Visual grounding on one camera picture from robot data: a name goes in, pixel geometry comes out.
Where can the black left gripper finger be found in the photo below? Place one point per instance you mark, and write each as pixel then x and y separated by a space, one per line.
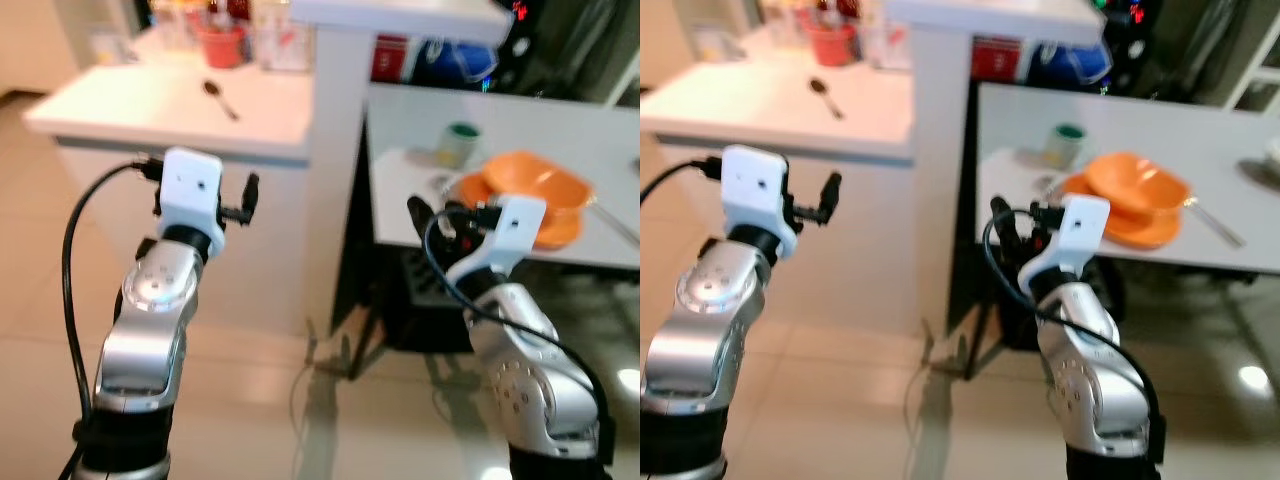
pixel 251 192
pixel 831 192

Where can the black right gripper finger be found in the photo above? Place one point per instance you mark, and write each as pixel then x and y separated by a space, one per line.
pixel 1003 220
pixel 423 218

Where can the orange plastic bowl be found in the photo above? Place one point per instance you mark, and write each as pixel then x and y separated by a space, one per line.
pixel 1135 182
pixel 535 180

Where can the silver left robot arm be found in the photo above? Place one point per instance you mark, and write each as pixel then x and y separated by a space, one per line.
pixel 150 320
pixel 705 320

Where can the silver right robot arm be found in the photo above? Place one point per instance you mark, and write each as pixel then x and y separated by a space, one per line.
pixel 1095 370
pixel 530 370

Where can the green and white mug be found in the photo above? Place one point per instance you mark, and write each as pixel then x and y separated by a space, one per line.
pixel 1065 145
pixel 460 145

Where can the white kitchen counter cabinet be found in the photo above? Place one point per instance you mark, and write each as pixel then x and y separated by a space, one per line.
pixel 170 130
pixel 770 125

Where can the orange plastic plate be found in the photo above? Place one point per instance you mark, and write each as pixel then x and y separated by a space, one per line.
pixel 1140 232
pixel 560 232

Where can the dark metal spoon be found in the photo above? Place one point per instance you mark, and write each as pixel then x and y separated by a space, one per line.
pixel 220 100
pixel 827 98

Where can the white raised shelf with column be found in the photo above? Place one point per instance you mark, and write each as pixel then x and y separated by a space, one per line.
pixel 345 150
pixel 940 150

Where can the dark table leg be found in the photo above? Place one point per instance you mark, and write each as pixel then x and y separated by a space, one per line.
pixel 365 340
pixel 982 340

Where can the gold metal spoon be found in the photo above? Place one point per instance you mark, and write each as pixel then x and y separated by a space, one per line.
pixel 615 222
pixel 1215 222

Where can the red plastic cup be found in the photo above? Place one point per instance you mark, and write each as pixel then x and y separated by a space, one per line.
pixel 222 45
pixel 832 44

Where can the blue fabric bag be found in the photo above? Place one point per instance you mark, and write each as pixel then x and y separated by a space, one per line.
pixel 455 68
pixel 1070 68

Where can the clear plastic container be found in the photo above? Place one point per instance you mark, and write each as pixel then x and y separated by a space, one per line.
pixel 283 42
pixel 885 42

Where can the red cardboard box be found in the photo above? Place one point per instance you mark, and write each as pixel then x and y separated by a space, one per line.
pixel 390 60
pixel 995 60

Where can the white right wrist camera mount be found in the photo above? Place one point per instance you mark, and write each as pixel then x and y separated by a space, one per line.
pixel 510 232
pixel 1078 232

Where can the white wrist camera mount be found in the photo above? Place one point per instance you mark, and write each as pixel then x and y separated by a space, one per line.
pixel 510 232
pixel 192 190
pixel 757 190
pixel 1078 232

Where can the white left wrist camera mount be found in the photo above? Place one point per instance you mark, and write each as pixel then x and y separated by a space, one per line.
pixel 192 190
pixel 757 190

